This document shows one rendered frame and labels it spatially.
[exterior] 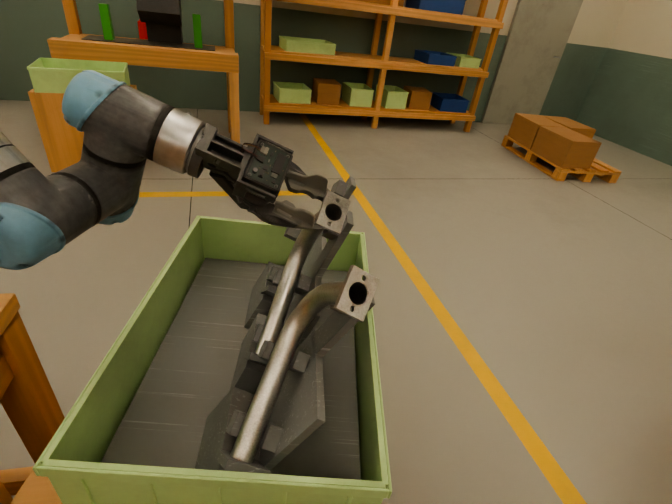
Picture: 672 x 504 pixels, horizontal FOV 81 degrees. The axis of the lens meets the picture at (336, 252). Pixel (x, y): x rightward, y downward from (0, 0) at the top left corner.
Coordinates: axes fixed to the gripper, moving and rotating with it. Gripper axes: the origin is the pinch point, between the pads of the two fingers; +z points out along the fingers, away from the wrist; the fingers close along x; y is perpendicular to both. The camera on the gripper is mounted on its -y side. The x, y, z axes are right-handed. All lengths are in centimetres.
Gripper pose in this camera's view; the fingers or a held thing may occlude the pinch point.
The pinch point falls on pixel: (326, 213)
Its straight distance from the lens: 59.8
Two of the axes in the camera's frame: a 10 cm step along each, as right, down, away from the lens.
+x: 3.1, -9.2, 2.5
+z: 8.9, 3.8, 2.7
